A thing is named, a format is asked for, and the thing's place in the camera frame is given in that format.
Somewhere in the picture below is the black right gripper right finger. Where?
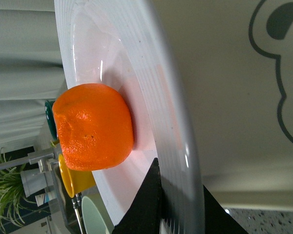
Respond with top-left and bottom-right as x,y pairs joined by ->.
203,186 -> 248,234

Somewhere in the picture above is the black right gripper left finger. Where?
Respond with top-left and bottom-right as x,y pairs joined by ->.
112,158 -> 161,234

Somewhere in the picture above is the orange fruit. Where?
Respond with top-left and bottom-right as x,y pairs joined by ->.
52,83 -> 134,171

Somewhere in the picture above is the white ribbed plate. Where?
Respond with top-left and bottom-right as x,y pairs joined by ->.
54,0 -> 205,234

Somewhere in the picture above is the light green bowl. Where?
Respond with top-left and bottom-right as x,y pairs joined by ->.
82,194 -> 114,234

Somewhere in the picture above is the yellow enamel mug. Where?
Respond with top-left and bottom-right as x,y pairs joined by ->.
58,154 -> 96,198

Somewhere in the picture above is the grey plant pot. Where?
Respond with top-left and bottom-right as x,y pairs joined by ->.
20,168 -> 47,197

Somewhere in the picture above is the green potted plant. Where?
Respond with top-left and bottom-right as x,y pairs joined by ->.
0,149 -> 34,234

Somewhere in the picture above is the dark green enamel mug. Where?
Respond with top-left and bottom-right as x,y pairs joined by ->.
44,100 -> 58,140

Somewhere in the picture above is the cream bear serving tray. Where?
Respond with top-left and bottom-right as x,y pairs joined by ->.
154,0 -> 293,211

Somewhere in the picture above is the grey curtain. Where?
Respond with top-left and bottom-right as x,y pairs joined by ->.
0,0 -> 65,152

